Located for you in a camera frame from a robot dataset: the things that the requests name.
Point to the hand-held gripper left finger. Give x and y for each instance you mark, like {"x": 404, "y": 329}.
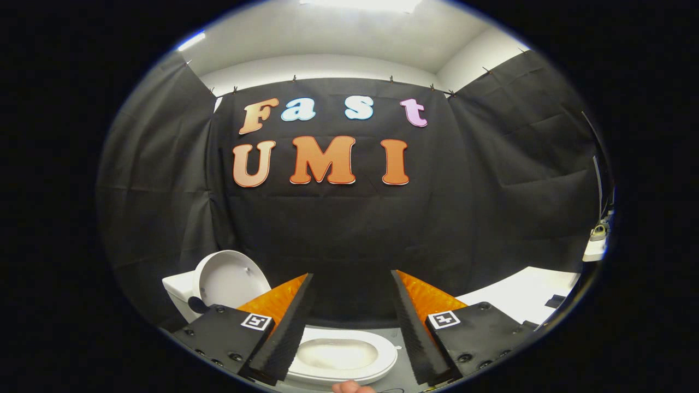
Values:
{"x": 292, "y": 327}

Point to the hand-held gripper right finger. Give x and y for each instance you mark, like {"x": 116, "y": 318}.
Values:
{"x": 415, "y": 333}

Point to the white toilet lid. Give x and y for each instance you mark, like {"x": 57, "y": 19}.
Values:
{"x": 232, "y": 281}

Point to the white ceramic toilet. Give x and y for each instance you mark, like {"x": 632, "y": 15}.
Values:
{"x": 177, "y": 289}

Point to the black backdrop cloth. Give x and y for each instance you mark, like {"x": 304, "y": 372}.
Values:
{"x": 338, "y": 229}

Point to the white cabinet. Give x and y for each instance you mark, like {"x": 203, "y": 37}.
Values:
{"x": 519, "y": 292}

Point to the flat black pad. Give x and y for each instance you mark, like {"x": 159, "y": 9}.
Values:
{"x": 555, "y": 301}

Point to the small ceiling light strip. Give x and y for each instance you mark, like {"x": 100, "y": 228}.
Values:
{"x": 191, "y": 41}

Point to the small white wall shelf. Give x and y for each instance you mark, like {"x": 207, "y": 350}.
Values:
{"x": 595, "y": 250}

